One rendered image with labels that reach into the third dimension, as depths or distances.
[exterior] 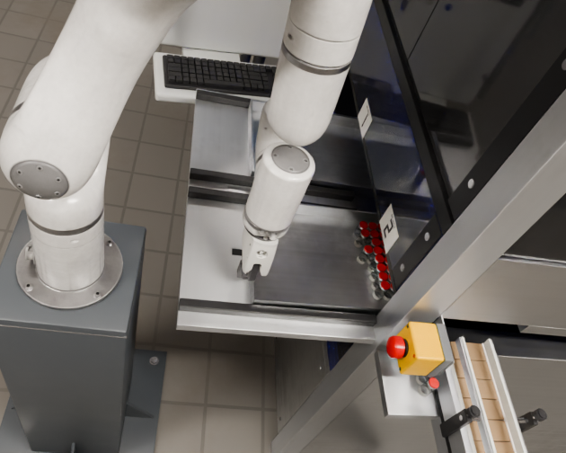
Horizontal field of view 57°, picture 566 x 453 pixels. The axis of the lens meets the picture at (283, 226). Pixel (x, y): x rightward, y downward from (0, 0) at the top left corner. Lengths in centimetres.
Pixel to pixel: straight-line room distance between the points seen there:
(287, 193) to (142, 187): 160
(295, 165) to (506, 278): 40
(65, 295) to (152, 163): 148
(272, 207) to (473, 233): 31
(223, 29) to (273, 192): 97
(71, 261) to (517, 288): 76
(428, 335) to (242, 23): 111
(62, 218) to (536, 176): 68
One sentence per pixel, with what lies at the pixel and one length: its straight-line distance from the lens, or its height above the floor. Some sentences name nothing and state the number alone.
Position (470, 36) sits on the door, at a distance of 98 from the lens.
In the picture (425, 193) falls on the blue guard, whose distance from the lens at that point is 97.
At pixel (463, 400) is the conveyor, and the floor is 93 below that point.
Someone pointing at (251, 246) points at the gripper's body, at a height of 105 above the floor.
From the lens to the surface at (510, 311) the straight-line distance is 106.
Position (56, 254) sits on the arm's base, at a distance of 95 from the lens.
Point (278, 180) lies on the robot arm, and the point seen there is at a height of 123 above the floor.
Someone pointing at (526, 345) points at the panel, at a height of 88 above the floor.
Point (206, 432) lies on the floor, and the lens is 187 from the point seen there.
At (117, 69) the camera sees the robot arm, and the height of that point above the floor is 138.
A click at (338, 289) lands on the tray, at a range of 113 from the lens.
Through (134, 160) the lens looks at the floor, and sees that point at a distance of 247.
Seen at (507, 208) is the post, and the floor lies 133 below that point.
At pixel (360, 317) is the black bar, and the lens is 109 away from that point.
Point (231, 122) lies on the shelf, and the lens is 138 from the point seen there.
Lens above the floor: 177
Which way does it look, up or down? 49 degrees down
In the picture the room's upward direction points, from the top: 23 degrees clockwise
